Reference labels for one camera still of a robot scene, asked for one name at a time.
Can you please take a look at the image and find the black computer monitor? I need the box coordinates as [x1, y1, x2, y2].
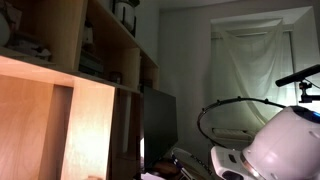
[142, 86, 179, 171]

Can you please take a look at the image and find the small dark jar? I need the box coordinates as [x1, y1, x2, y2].
[109, 71, 123, 85]

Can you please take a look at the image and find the dark book stack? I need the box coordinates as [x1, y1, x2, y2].
[78, 49, 105, 79]

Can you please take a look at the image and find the small brown rounded object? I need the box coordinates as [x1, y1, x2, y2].
[150, 158, 181, 178]

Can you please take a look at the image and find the white round disc with text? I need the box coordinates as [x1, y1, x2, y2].
[170, 147, 216, 180]

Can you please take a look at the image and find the white pot in black stand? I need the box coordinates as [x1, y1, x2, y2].
[112, 0, 138, 38]

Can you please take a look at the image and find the white windowsill cushion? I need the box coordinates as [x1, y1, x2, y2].
[211, 127, 258, 143]

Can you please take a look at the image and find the small white figurine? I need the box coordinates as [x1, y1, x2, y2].
[81, 20, 95, 46]

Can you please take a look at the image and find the white sheet curtain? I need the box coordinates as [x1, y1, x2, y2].
[209, 19, 298, 136]

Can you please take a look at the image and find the wooden shelf unit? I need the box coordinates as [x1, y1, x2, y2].
[0, 0, 160, 180]

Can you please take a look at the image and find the pile of papers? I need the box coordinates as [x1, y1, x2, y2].
[6, 31, 52, 63]

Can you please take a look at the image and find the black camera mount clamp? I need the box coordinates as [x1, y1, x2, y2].
[298, 80, 320, 104]

